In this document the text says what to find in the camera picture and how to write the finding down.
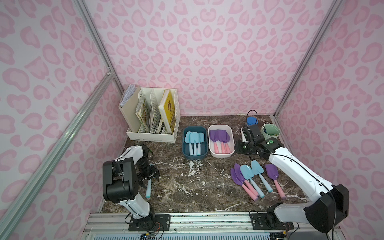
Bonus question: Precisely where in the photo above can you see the white storage box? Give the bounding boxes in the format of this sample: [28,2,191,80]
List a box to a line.
[208,125,235,158]

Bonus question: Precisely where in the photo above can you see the purple square shovel pink handle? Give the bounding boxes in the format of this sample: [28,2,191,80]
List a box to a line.
[209,130,220,154]

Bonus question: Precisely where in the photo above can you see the dark teal storage box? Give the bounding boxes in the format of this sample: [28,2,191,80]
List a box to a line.
[182,126,209,160]

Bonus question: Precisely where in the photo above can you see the teal round shovel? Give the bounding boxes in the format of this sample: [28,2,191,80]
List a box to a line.
[190,132,199,156]
[185,131,194,156]

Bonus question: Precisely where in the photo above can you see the teal heart shovel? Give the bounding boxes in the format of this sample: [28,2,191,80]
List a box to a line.
[197,133,205,156]

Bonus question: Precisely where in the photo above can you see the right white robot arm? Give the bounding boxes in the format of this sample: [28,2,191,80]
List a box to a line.
[235,125,349,234]

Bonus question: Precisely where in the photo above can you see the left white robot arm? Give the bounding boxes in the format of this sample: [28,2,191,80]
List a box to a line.
[102,144,160,228]

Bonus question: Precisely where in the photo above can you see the green cup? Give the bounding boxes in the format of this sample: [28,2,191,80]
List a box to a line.
[261,124,281,140]

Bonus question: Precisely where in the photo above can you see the blue lid pen tube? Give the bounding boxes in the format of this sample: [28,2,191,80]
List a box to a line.
[247,117,259,126]

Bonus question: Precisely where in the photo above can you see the teal pointed shovel far right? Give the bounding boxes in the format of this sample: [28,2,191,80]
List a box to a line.
[251,160,273,193]

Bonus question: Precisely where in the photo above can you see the purple shovel far right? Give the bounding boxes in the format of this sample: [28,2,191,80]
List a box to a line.
[265,164,286,200]

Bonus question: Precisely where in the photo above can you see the white file organizer rack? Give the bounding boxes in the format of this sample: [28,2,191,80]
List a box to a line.
[127,88,181,143]

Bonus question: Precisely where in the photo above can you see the illustrated picture book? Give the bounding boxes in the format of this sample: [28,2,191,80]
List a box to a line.
[136,97,151,133]

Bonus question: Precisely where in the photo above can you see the yellow book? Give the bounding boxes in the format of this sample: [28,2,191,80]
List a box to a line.
[158,90,176,134]

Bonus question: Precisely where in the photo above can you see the beige folder with papers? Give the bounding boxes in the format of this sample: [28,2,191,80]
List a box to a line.
[119,85,141,133]

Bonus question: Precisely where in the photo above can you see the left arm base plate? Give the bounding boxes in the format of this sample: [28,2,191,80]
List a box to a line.
[128,214,171,232]

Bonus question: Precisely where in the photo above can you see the aluminium front rail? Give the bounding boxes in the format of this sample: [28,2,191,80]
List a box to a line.
[81,211,346,240]

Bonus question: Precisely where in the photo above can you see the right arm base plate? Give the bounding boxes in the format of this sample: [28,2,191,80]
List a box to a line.
[249,212,295,232]

